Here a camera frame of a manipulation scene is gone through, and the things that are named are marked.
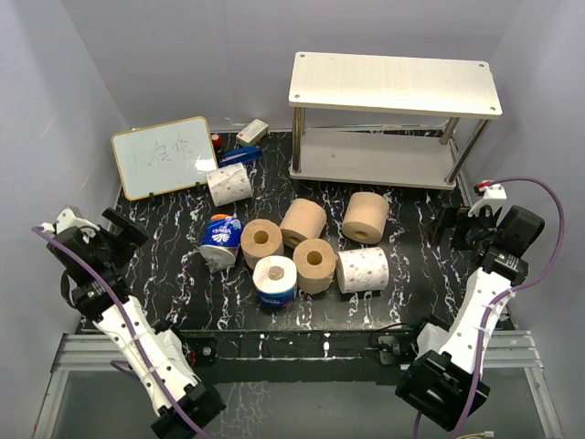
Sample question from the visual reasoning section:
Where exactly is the brown roll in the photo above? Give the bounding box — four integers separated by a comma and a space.
280, 198, 326, 249
342, 192, 389, 244
292, 239, 336, 294
240, 219, 284, 270

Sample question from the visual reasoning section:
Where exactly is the blue wrapped roll lying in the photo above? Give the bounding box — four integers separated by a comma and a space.
199, 214, 244, 273

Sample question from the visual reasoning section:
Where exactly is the small red cap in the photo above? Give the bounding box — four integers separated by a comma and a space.
211, 134, 222, 148

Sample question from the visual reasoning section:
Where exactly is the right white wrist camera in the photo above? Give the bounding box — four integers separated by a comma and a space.
467, 180, 507, 218

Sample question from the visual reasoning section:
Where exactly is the blue stapler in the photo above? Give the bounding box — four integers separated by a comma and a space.
218, 145, 262, 167

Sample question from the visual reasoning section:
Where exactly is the small framed whiteboard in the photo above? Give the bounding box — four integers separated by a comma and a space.
111, 116, 218, 201

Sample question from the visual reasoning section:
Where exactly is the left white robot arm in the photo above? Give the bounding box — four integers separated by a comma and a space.
35, 207, 226, 438

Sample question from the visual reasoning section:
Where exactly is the white red-dotted roll rear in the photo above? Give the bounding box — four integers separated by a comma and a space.
206, 163, 253, 207

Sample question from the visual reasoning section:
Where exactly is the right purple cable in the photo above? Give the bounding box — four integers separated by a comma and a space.
412, 177, 566, 439

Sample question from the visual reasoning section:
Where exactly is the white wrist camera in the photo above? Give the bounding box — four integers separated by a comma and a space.
467, 180, 507, 218
40, 206, 100, 238

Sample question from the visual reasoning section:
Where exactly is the blue wrapped roll upright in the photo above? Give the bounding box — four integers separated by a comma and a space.
252, 255, 298, 308

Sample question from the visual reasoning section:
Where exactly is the white red-dotted roll right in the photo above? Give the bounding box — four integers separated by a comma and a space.
335, 247, 389, 294

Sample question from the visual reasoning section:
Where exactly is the white green cardboard box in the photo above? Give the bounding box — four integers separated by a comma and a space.
236, 119, 269, 146

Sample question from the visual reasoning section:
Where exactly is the white two-tier shelf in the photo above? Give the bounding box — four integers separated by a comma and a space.
289, 52, 502, 190

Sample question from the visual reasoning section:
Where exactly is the aluminium front rail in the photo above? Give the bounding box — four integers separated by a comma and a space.
33, 327, 563, 438

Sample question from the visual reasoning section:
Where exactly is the white red-dotted roll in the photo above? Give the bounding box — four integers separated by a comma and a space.
206, 163, 253, 207
335, 247, 389, 294

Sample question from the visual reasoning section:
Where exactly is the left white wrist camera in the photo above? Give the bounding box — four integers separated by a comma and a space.
40, 206, 100, 238

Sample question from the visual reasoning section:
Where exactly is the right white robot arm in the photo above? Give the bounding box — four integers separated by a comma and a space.
396, 206, 545, 432

